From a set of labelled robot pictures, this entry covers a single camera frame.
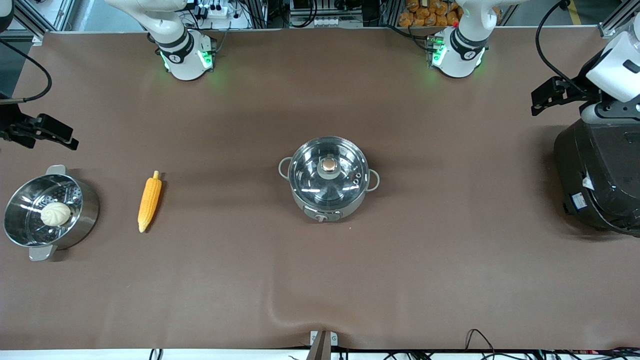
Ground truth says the yellow corn cob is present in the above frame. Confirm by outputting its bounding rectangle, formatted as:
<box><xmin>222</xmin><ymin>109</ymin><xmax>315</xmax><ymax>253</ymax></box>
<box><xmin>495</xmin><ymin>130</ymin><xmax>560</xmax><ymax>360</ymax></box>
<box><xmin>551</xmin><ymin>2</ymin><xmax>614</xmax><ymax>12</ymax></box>
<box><xmin>137</xmin><ymin>170</ymin><xmax>163</xmax><ymax>234</ymax></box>

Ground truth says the round glass pot lid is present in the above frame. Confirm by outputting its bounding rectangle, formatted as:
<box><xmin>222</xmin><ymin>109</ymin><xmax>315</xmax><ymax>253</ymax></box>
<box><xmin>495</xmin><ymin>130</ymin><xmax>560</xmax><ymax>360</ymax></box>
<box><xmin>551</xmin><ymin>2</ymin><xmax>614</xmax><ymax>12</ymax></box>
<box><xmin>288</xmin><ymin>136</ymin><xmax>370</xmax><ymax>210</ymax></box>

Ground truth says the silver steel steamer pot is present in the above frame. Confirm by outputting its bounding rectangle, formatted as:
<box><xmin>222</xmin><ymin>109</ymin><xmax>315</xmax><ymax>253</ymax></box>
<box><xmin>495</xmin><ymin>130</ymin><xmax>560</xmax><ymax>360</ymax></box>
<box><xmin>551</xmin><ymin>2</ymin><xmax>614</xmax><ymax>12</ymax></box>
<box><xmin>3</xmin><ymin>164</ymin><xmax>101</xmax><ymax>262</ymax></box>

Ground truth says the grey electric cooking pot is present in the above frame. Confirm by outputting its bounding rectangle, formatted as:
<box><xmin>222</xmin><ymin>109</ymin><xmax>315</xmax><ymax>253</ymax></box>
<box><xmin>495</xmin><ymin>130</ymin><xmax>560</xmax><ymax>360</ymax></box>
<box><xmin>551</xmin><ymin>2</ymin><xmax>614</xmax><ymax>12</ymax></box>
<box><xmin>278</xmin><ymin>136</ymin><xmax>381</xmax><ymax>223</ymax></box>

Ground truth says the black rice cooker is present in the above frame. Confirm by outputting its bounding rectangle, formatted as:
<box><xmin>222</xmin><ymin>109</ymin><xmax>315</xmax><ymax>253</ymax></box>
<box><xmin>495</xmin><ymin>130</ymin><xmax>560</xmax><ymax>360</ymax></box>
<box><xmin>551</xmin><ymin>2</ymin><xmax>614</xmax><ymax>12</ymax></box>
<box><xmin>553</xmin><ymin>118</ymin><xmax>640</xmax><ymax>237</ymax></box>

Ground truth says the white steamed bun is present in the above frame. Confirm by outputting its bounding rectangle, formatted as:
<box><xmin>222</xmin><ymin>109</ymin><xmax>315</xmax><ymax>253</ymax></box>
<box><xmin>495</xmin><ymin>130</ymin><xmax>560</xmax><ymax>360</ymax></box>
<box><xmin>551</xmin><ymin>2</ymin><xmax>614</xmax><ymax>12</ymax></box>
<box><xmin>40</xmin><ymin>201</ymin><xmax>72</xmax><ymax>227</ymax></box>

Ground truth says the bag of orange snacks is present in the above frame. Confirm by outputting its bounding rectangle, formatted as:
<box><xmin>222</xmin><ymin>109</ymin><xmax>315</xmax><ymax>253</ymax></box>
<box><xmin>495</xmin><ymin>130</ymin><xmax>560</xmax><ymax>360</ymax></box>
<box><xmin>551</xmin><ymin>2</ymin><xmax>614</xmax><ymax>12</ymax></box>
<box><xmin>398</xmin><ymin>0</ymin><xmax>462</xmax><ymax>28</ymax></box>

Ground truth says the brown table mat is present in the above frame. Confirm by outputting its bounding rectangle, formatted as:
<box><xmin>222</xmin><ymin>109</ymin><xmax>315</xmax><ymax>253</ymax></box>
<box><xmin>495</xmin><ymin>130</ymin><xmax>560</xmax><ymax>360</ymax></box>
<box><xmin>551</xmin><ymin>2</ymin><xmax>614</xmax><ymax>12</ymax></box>
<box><xmin>0</xmin><ymin>27</ymin><xmax>640</xmax><ymax>351</ymax></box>

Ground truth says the white power strip with plugs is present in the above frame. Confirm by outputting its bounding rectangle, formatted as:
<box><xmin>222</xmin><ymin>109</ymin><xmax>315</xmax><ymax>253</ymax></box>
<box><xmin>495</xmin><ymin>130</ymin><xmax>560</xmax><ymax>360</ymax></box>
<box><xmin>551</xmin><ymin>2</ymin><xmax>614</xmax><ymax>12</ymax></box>
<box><xmin>196</xmin><ymin>0</ymin><xmax>237</xmax><ymax>19</ymax></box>

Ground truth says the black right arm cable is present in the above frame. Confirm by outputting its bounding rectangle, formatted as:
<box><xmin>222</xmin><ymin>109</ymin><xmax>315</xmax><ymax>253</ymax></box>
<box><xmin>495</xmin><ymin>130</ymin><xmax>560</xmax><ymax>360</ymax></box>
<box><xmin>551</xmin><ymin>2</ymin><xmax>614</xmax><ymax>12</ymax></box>
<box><xmin>0</xmin><ymin>39</ymin><xmax>53</xmax><ymax>104</ymax></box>

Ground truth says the aluminium frame profile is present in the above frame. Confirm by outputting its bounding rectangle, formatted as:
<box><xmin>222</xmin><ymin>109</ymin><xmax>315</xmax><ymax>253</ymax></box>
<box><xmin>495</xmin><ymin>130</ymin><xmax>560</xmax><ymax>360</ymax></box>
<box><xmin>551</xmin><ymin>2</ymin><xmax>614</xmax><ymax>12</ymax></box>
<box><xmin>11</xmin><ymin>0</ymin><xmax>50</xmax><ymax>47</ymax></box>
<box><xmin>597</xmin><ymin>0</ymin><xmax>640</xmax><ymax>39</ymax></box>

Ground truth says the looped black cable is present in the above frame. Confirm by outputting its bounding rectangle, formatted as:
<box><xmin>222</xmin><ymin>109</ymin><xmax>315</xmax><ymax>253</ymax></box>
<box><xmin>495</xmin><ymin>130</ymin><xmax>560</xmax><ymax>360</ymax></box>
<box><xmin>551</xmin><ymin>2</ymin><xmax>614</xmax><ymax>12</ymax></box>
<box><xmin>465</xmin><ymin>328</ymin><xmax>497</xmax><ymax>352</ymax></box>

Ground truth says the grey metal bracket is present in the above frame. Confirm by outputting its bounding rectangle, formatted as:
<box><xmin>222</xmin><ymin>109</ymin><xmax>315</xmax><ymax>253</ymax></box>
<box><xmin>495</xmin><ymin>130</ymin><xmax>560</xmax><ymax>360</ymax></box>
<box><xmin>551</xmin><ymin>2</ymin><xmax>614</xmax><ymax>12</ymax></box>
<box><xmin>306</xmin><ymin>329</ymin><xmax>339</xmax><ymax>360</ymax></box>

